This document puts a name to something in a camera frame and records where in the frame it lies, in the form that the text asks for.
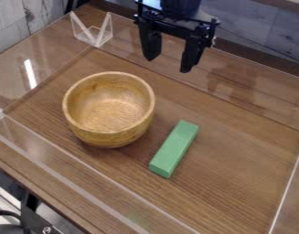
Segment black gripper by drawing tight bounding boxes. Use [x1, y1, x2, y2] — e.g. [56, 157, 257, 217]
[134, 0, 220, 73]

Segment wooden bowl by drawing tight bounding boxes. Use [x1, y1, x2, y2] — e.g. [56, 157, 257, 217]
[62, 71, 156, 148]

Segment green rectangular block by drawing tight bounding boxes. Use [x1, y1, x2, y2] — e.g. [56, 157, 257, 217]
[149, 120, 199, 178]

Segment clear acrylic corner bracket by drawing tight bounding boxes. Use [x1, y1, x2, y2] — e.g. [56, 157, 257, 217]
[69, 12, 113, 48]

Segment clear acrylic tray wall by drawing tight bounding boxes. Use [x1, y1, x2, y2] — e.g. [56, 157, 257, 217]
[0, 15, 299, 234]

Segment black table leg bracket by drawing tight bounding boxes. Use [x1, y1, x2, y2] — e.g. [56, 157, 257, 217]
[21, 193, 61, 234]

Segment black cable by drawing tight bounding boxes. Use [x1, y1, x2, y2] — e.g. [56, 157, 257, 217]
[0, 209, 22, 234]

